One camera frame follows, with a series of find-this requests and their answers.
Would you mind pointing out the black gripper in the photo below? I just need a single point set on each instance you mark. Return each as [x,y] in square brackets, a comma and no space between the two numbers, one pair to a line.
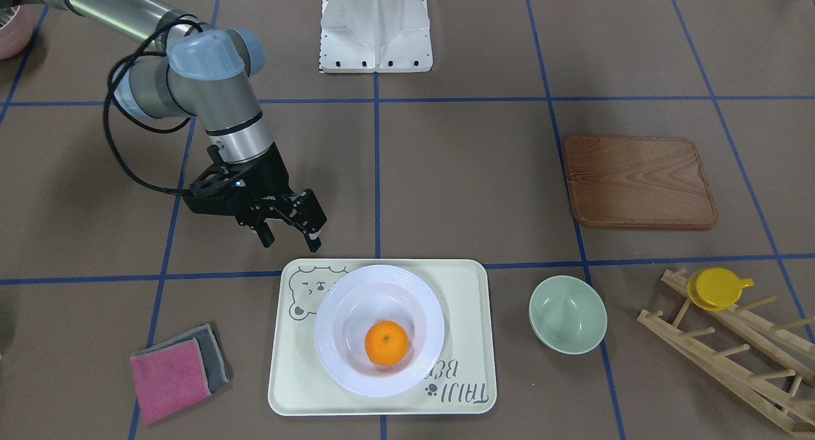
[270,177]

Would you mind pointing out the white round plate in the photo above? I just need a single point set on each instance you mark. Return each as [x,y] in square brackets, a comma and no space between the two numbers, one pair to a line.
[354,305]

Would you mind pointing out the orange fruit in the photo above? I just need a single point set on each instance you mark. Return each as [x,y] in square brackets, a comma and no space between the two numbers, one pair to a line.
[386,343]

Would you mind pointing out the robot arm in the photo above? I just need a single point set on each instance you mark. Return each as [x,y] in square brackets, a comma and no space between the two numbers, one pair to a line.
[188,68]

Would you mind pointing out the cream bear tray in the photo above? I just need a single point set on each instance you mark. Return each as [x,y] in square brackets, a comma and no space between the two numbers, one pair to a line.
[462,382]

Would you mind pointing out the wooden brown tray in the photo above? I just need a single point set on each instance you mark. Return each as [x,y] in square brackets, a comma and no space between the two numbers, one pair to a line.
[637,182]

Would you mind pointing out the grey cloth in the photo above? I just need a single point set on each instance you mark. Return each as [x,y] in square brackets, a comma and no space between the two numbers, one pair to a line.
[216,370]

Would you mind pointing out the pink cloth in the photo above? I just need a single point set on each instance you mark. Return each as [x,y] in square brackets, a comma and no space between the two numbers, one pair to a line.
[169,380]

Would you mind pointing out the mint green bowl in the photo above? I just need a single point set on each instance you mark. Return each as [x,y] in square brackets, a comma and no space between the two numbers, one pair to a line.
[567,315]

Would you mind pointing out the pink pot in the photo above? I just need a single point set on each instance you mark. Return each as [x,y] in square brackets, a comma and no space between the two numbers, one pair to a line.
[17,28]

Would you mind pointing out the yellow cup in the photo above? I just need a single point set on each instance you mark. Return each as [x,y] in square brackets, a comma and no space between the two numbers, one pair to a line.
[716,288]

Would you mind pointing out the wooden dish rack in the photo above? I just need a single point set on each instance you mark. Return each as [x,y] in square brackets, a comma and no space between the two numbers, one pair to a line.
[771,370]

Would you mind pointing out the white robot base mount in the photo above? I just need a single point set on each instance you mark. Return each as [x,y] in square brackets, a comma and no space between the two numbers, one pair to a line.
[375,36]

